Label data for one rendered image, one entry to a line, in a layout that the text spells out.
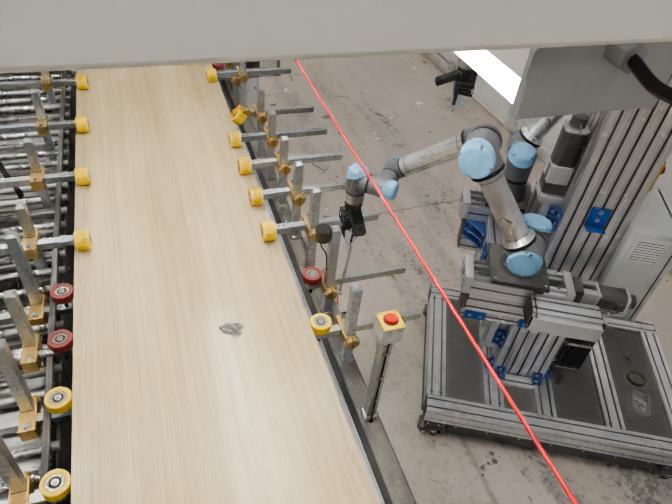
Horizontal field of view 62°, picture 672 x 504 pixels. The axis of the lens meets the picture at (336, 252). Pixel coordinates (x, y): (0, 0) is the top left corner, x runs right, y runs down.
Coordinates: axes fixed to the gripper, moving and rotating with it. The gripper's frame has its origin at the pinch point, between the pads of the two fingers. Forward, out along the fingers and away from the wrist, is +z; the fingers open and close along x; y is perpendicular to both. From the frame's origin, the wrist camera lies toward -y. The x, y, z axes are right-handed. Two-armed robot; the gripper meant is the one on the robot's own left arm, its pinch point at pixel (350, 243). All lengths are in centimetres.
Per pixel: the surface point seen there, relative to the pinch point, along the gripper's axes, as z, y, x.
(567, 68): -134, -131, 44
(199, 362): 9, -39, 65
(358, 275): 13.0, -6.0, -3.1
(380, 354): -9, -62, 11
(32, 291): 8, 7, 120
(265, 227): 1.2, 17.8, 31.1
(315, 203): -11.3, 14.1, 11.4
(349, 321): 4.6, -35.9, 11.6
